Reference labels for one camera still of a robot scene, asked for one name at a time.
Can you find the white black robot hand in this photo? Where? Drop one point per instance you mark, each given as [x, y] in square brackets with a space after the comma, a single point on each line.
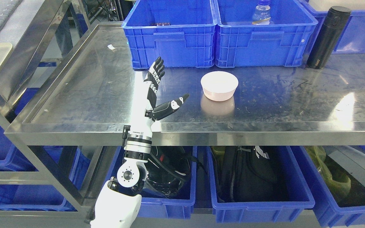
[145, 110]

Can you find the pink plastic bowl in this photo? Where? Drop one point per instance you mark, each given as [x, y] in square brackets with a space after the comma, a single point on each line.
[219, 85]

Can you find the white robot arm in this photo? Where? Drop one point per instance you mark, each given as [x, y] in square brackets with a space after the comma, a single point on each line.
[119, 200]

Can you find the steel shelf cart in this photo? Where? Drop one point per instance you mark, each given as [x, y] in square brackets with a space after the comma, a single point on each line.
[71, 128]

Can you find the blue crate upper middle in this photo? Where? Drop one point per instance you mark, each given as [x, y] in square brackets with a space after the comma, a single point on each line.
[239, 43]

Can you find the blue crate upper left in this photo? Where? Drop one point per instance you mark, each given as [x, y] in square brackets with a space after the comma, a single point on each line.
[181, 32]

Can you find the blue crate with helmet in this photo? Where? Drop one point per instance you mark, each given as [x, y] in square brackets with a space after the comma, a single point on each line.
[172, 208]

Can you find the black backpack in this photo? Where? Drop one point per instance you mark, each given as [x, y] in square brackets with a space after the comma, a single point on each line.
[248, 174]

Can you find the clear plastic water bottle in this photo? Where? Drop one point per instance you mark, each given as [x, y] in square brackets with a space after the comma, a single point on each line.
[262, 15]

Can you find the blue crate lower left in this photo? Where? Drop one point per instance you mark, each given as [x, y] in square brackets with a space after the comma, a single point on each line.
[35, 197]

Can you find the blue crate with backpack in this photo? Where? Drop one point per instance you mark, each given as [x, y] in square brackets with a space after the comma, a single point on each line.
[300, 196]

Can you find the olive green bag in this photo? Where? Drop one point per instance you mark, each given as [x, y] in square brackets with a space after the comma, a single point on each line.
[336, 179]

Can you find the black thermos flask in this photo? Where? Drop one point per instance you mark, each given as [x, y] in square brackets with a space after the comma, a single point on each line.
[329, 34]

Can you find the blue crate lower right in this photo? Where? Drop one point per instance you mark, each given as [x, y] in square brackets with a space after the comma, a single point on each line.
[326, 210]

